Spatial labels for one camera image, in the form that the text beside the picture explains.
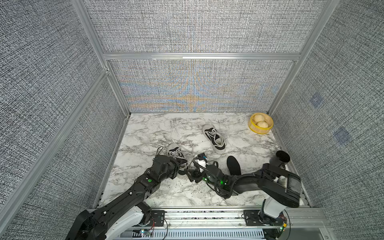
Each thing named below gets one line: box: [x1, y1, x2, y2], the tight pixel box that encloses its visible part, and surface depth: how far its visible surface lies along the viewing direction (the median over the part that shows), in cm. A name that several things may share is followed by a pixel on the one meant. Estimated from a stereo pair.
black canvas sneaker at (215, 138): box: [202, 124, 227, 153], surface depth 99 cm
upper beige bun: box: [253, 114, 265, 123], surface depth 112 cm
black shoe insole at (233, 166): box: [226, 155, 242, 176], surface depth 94 cm
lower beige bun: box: [257, 121, 269, 128], surface depth 108 cm
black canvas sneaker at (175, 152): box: [167, 143, 188, 175], surface depth 90 cm
